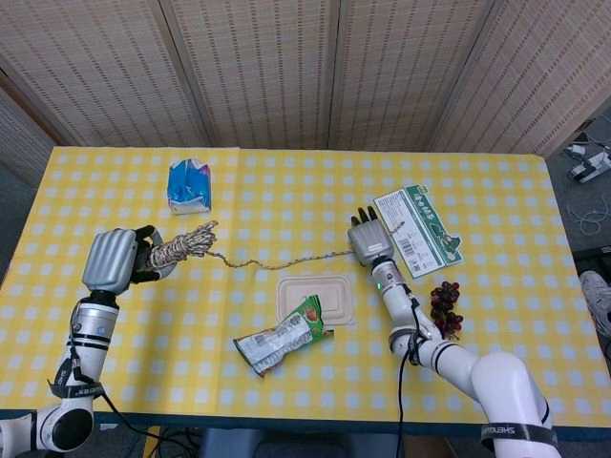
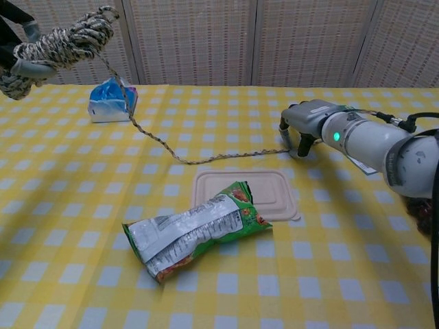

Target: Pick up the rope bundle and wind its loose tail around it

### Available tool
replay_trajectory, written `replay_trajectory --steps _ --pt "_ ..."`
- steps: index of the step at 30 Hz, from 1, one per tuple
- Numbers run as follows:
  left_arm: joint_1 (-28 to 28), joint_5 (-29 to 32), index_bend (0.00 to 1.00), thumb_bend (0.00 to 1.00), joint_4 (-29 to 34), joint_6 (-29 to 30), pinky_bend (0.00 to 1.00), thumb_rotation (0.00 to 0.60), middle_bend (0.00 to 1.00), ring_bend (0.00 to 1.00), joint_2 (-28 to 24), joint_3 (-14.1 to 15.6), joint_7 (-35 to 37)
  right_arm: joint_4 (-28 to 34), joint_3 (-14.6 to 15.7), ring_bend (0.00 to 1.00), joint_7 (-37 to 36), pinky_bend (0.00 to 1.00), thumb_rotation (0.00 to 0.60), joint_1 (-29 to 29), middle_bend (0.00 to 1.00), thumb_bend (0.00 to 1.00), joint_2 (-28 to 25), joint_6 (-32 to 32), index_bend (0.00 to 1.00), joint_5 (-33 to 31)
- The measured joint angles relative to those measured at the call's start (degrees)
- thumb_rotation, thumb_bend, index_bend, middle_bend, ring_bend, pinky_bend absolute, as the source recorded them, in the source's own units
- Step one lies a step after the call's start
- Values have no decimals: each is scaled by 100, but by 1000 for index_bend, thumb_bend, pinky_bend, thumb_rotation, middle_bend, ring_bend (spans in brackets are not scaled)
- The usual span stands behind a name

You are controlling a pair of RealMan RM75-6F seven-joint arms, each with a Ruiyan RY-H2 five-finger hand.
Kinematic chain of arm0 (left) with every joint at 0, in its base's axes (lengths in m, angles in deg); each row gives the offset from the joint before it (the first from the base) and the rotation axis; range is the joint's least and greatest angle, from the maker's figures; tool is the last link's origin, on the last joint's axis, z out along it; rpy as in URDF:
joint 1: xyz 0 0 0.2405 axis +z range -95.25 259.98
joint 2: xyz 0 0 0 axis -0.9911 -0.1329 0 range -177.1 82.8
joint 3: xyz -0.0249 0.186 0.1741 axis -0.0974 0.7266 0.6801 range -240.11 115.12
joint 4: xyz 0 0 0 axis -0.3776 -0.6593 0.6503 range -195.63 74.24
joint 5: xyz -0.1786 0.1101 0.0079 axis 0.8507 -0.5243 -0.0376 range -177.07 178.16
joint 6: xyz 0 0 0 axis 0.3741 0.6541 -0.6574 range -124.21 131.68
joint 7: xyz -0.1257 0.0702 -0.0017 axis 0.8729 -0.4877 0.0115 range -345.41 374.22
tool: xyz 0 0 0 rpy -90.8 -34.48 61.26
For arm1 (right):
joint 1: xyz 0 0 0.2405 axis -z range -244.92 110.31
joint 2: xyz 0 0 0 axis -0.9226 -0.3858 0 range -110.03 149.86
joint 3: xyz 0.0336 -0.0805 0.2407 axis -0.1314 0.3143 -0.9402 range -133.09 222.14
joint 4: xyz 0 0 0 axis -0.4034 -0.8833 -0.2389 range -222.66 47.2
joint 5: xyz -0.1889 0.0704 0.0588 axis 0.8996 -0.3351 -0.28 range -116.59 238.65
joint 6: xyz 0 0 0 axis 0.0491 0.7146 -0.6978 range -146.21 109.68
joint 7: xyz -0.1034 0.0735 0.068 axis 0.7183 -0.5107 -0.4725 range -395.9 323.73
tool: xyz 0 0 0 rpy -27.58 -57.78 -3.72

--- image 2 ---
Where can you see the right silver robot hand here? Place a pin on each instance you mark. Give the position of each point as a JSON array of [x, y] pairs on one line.
[[307, 118]]

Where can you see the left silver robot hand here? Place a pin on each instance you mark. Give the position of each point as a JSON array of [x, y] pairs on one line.
[[32, 70]]

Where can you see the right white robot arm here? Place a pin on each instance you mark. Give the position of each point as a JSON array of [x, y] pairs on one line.
[[377, 144]]

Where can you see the beige pulp container lid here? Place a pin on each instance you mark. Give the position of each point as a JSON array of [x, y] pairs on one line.
[[271, 192]]

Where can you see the blue tissue pack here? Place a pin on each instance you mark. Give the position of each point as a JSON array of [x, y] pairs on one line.
[[106, 106]]

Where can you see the bamboo folding screen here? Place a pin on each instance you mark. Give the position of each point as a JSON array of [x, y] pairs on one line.
[[223, 41]]

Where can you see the yellow checked tablecloth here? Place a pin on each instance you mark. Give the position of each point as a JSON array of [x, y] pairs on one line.
[[85, 205]]

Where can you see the dark red grape bunch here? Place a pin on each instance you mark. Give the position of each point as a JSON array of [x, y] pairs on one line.
[[422, 216]]

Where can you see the green silver snack bag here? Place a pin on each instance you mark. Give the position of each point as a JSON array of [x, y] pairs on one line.
[[192, 233]]

